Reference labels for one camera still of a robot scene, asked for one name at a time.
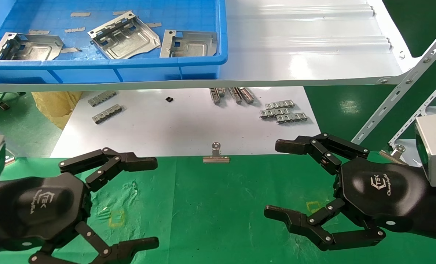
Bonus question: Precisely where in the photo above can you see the blue plastic bin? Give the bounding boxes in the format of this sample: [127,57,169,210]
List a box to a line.
[0,0,228,84]

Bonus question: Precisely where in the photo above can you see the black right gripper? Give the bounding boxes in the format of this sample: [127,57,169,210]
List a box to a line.
[264,132,431,252]

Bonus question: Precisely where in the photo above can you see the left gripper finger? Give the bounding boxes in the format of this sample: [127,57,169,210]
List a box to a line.
[59,148,158,192]

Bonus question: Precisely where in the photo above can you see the yellow plastic bag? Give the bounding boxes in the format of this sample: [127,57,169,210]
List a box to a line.
[31,91,83,131]

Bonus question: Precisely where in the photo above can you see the wide white slotted angle rail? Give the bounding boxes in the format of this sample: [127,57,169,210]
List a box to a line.
[351,20,436,144]

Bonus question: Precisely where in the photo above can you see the metal rails under shelf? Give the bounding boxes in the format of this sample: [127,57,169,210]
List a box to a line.
[238,87,255,104]

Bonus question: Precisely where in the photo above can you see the metal bracket with folded side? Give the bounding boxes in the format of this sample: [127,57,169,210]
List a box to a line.
[0,32,64,61]

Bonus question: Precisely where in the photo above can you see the stamped sheet metal bracket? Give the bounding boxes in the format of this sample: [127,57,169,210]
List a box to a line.
[88,10,161,60]

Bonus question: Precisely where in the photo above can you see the green cloth mat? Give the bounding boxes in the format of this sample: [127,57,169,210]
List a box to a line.
[0,152,436,264]

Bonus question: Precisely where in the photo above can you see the metal bracket with hole tab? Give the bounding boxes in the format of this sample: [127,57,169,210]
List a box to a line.
[160,30,218,58]

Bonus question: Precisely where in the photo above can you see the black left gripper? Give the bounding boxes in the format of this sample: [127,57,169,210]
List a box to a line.
[0,172,160,264]

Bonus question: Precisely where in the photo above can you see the white ribbed shelf panel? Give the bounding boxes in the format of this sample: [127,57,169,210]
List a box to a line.
[0,0,422,93]

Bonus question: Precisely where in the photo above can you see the thin white slotted angle rail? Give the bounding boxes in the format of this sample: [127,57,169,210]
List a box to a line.
[388,71,436,147]

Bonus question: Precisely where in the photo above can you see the white paper sheet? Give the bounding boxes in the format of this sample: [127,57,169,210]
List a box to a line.
[50,86,322,159]

